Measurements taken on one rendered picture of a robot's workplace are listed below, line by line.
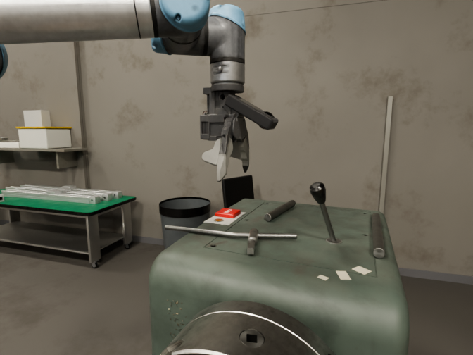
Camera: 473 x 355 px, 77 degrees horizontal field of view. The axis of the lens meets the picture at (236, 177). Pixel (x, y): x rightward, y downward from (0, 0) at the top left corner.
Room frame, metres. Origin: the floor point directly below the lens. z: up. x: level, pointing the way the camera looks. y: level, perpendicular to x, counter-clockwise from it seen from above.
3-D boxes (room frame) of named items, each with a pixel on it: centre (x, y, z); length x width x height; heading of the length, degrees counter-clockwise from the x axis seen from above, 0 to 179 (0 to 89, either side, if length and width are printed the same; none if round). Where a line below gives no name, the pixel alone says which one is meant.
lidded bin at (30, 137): (3.93, 2.51, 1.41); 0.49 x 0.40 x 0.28; 73
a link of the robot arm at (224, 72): (0.66, 0.02, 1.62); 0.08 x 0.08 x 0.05
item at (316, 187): (0.60, -0.17, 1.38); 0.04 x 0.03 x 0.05; 157
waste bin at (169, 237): (3.21, 0.57, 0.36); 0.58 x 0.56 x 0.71; 163
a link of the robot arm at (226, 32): (0.67, 0.02, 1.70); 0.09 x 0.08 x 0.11; 104
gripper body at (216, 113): (0.67, 0.03, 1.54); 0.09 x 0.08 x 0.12; 67
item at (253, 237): (0.63, -0.04, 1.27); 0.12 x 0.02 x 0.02; 173
